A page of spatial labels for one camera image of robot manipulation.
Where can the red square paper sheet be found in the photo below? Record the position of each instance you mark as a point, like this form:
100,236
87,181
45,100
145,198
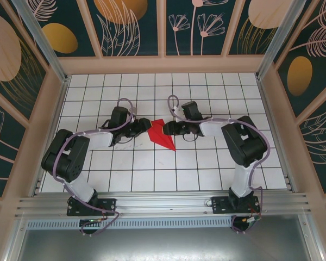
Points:
159,136

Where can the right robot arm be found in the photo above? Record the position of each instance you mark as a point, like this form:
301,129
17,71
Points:
244,141

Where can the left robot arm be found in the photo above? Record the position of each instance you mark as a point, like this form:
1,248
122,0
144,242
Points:
65,157

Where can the grey metal sheet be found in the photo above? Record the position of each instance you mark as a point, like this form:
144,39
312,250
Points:
163,244

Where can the small electronics board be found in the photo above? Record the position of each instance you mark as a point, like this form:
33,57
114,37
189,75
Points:
251,220
92,221

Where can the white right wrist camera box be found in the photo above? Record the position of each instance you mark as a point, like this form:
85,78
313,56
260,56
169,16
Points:
177,111

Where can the aluminium mounting rail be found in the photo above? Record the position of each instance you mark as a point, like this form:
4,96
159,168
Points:
163,202

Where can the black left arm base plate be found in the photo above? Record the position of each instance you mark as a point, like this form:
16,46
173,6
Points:
108,206

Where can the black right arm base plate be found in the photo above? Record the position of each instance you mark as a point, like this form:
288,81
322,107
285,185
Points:
220,206

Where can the aluminium side rail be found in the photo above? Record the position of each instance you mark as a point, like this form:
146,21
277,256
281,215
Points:
37,187
289,182

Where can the aluminium corner post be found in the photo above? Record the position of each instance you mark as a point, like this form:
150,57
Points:
277,38
43,40

